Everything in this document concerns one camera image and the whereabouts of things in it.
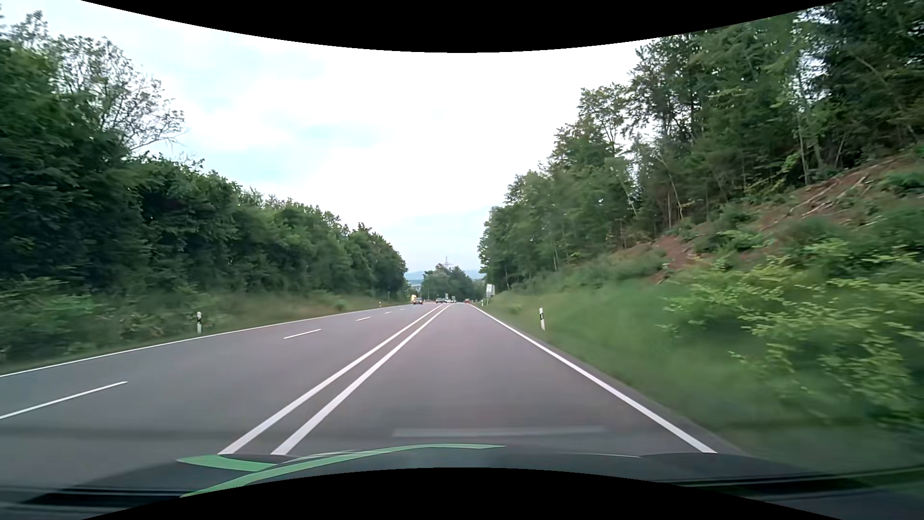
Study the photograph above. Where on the distant clump of trees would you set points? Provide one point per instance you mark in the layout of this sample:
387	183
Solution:
449	283

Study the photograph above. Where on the queue of distant vehicles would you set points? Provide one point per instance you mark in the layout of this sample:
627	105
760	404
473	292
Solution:
439	299

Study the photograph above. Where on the grey asphalt road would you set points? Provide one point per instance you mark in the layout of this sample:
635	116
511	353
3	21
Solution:
462	361

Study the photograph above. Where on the road markings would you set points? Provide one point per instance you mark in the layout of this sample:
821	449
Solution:
339	395

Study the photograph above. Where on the car's own bonnet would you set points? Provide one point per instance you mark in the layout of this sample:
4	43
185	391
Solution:
462	462

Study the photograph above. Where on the overgrown grass bank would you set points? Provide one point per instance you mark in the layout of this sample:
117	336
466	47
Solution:
722	339

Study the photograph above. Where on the wood on slope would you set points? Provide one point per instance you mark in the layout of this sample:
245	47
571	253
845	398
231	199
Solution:
707	137

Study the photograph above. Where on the dense row of trees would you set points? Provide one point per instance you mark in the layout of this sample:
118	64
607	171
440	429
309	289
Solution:
108	217

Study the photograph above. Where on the grass verge with bushes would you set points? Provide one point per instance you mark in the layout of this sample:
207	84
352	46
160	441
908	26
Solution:
108	318

